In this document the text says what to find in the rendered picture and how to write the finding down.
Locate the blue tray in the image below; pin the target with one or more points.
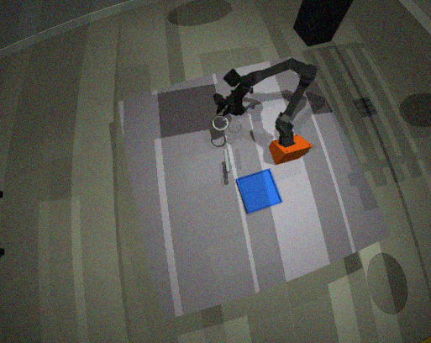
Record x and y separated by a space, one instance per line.
259 190

